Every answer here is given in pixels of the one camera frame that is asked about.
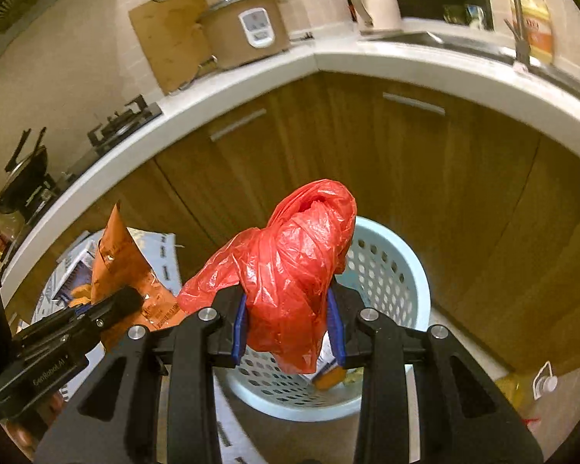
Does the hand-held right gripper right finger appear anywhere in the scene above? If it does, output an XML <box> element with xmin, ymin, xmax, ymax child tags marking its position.
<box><xmin>326</xmin><ymin>286</ymin><xmax>544</xmax><ymax>464</ymax></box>

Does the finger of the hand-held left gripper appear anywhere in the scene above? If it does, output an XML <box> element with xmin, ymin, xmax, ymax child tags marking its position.
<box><xmin>75</xmin><ymin>287</ymin><xmax>144</xmax><ymax>333</ymax></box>

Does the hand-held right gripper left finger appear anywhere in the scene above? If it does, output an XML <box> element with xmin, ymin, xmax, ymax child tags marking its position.
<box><xmin>36</xmin><ymin>285</ymin><xmax>247</xmax><ymax>464</ymax></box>

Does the orange snack packet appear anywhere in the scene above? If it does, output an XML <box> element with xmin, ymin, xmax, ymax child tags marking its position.
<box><xmin>91</xmin><ymin>201</ymin><xmax>190</xmax><ymax>336</ymax></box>

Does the orange peel piece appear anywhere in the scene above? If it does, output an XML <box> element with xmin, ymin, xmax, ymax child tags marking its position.
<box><xmin>313</xmin><ymin>366</ymin><xmax>345</xmax><ymax>392</ymax></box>

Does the red plastic bag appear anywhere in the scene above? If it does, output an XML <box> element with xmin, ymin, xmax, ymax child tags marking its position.
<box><xmin>178</xmin><ymin>179</ymin><xmax>357</xmax><ymax>374</ymax></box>

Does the light blue plastic basket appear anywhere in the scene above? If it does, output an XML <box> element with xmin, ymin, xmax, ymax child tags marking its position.
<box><xmin>213</xmin><ymin>217</ymin><xmax>432</xmax><ymax>421</ymax></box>

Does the dark striped carton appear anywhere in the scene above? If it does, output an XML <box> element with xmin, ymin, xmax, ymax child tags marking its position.
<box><xmin>52</xmin><ymin>239</ymin><xmax>98</xmax><ymax>303</ymax></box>

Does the wooden base cabinet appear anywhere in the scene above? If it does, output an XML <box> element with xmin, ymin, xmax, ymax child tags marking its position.
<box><xmin>10</xmin><ymin>72</ymin><xmax>580</xmax><ymax>378</ymax></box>

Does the black wok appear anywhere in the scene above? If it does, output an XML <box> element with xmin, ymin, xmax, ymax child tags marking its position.
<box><xmin>0</xmin><ymin>127</ymin><xmax>50</xmax><ymax>214</ymax></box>

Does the black gas stove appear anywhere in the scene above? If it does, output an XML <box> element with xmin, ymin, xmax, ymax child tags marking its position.
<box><xmin>10</xmin><ymin>94</ymin><xmax>163</xmax><ymax>252</ymax></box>

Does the yellow oil bottle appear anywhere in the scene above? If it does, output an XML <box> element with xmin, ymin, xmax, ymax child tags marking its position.
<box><xmin>494</xmin><ymin>360</ymin><xmax>560</xmax><ymax>422</ymax></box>

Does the wooden cutting board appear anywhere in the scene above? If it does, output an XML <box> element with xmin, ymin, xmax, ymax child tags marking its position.
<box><xmin>128</xmin><ymin>0</ymin><xmax>214</xmax><ymax>97</ymax></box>

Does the brown rice cooker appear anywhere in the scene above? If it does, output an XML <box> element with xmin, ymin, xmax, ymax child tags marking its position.
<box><xmin>196</xmin><ymin>0</ymin><xmax>291</xmax><ymax>71</ymax></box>

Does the stainless steel sink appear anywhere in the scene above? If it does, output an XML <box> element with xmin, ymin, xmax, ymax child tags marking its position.
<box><xmin>386</xmin><ymin>29</ymin><xmax>580</xmax><ymax>98</ymax></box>

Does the white electric kettle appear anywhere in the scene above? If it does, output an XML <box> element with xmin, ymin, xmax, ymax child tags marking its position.
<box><xmin>346</xmin><ymin>0</ymin><xmax>403</xmax><ymax>36</ymax></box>

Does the steel sink faucet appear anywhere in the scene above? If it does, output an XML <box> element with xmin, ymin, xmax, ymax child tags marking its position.
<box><xmin>500</xmin><ymin>0</ymin><xmax>533</xmax><ymax>67</ymax></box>

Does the yellow dish soap bottle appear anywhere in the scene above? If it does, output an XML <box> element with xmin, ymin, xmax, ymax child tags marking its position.
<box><xmin>510</xmin><ymin>0</ymin><xmax>554</xmax><ymax>65</ymax></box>

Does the rice cooker power cable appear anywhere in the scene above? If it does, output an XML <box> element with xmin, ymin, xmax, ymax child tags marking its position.
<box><xmin>178</xmin><ymin>55</ymin><xmax>219</xmax><ymax>94</ymax></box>

